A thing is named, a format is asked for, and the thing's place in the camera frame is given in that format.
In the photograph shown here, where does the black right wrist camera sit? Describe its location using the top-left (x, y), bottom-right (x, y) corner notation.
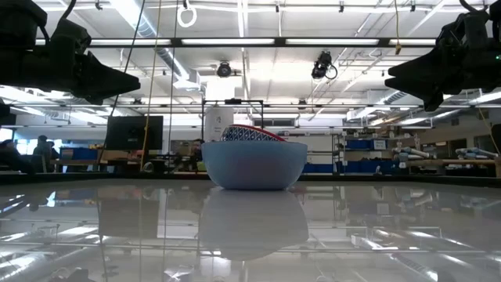
top-left (437, 10), bottom-right (491, 47)

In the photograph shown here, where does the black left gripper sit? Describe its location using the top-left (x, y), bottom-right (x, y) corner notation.
top-left (46, 49), bottom-right (142, 107)

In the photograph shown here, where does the silver ceiling duct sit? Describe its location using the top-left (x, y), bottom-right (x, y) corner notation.
top-left (111, 0), bottom-right (191, 81)

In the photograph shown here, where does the white looped cable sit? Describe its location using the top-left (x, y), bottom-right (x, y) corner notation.
top-left (176, 1), bottom-right (198, 29)

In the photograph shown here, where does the black background monitor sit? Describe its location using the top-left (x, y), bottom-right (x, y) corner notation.
top-left (105, 114), bottom-right (164, 152)

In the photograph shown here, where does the black aluminium table frame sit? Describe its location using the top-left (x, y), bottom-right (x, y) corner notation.
top-left (0, 171), bottom-right (501, 189)

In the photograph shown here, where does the black hanging cable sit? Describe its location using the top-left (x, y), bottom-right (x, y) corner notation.
top-left (110, 0), bottom-right (147, 118)

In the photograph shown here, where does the black dome ceiling camera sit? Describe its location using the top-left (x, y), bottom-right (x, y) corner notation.
top-left (216, 60), bottom-right (233, 78)

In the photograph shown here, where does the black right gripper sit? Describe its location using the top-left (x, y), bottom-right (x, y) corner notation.
top-left (384, 38), bottom-right (501, 113)

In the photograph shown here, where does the black hanging camera with cable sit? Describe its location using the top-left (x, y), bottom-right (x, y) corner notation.
top-left (310, 50), bottom-right (339, 81)

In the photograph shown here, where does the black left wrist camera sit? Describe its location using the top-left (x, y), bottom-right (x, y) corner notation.
top-left (49, 16), bottom-right (92, 56)

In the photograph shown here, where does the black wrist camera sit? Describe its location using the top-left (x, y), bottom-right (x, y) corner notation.
top-left (49, 16), bottom-right (92, 56)
top-left (437, 10), bottom-right (491, 47)

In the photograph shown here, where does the large blue plastic bowl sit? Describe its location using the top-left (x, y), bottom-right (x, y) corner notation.
top-left (200, 139), bottom-right (309, 192)

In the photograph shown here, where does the yellow cable with plug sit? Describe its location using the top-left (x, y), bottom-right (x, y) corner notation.
top-left (392, 0), bottom-right (404, 56)

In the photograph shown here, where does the blue storage bin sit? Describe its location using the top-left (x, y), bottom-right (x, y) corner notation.
top-left (59, 146), bottom-right (99, 161)
top-left (345, 139), bottom-right (389, 151)

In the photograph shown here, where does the yellow hanging rope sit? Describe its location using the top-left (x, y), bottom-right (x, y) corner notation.
top-left (139, 0), bottom-right (163, 172)

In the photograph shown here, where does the white cylindrical tank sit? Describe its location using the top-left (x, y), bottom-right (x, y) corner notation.
top-left (204, 106), bottom-right (236, 143)

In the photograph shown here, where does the wooden background workbench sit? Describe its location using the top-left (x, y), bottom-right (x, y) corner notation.
top-left (398, 157), bottom-right (501, 178)

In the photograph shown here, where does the person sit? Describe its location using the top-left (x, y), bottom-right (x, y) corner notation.
top-left (32, 134), bottom-right (60, 162)
top-left (0, 138), bottom-right (35, 175)

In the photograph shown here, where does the white light bar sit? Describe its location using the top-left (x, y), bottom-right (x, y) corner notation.
top-left (89, 38), bottom-right (172, 45)
top-left (285, 38), bottom-right (380, 45)
top-left (388, 38), bottom-right (438, 45)
top-left (180, 38), bottom-right (276, 45)

